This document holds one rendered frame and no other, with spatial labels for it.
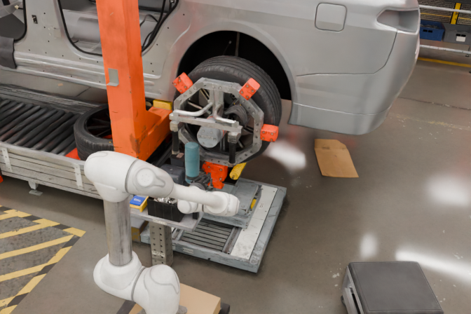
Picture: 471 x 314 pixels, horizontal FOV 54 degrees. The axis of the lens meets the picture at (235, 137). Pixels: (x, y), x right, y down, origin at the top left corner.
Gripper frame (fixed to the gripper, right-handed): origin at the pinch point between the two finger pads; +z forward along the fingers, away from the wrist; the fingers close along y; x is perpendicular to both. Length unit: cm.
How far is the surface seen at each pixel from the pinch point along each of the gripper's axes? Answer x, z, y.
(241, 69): -57, 32, -7
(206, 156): 0.1, 32.3, 10.1
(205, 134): -20.6, 11.3, 6.6
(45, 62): -38, 72, 147
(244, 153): -7.0, 28.3, -14.5
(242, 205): 36, 49, -13
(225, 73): -54, 26, 1
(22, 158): 28, 44, 147
